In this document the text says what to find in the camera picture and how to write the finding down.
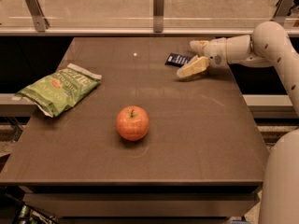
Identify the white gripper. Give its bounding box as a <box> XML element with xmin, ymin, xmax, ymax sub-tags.
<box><xmin>177</xmin><ymin>38</ymin><xmax>228</xmax><ymax>78</ymax></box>

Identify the red yellow apple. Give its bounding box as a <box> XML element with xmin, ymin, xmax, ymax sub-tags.
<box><xmin>116</xmin><ymin>105</ymin><xmax>150</xmax><ymax>142</ymax></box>

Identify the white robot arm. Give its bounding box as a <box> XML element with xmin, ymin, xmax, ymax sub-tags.
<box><xmin>177</xmin><ymin>21</ymin><xmax>299</xmax><ymax>224</ymax></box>

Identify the left metal railing bracket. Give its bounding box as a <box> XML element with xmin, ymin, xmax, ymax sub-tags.
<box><xmin>24</xmin><ymin>0</ymin><xmax>50</xmax><ymax>32</ymax></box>

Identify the brown table with drawers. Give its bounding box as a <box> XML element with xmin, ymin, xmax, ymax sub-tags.
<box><xmin>1</xmin><ymin>37</ymin><xmax>268</xmax><ymax>220</ymax></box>

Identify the metal railing bracket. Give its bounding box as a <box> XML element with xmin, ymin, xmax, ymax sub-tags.
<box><xmin>272</xmin><ymin>0</ymin><xmax>294</xmax><ymax>25</ymax></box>
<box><xmin>24</xmin><ymin>0</ymin><xmax>50</xmax><ymax>32</ymax></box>
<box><xmin>153</xmin><ymin>0</ymin><xmax>164</xmax><ymax>33</ymax></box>

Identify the glass railing panel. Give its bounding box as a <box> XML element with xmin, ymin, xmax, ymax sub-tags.
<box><xmin>0</xmin><ymin>0</ymin><xmax>278</xmax><ymax>28</ymax></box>

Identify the right metal railing bracket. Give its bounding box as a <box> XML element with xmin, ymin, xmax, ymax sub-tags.
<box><xmin>272</xmin><ymin>0</ymin><xmax>294</xmax><ymax>25</ymax></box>

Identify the blue rxbar blueberry wrapper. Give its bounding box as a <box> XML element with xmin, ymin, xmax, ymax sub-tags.
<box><xmin>165</xmin><ymin>53</ymin><xmax>192</xmax><ymax>67</ymax></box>

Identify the middle metal railing bracket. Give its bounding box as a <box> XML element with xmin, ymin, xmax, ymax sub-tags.
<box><xmin>153</xmin><ymin>0</ymin><xmax>164</xmax><ymax>33</ymax></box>

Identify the green chip bag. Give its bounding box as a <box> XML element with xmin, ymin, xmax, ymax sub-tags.
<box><xmin>13</xmin><ymin>63</ymin><xmax>102</xmax><ymax>118</ymax></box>

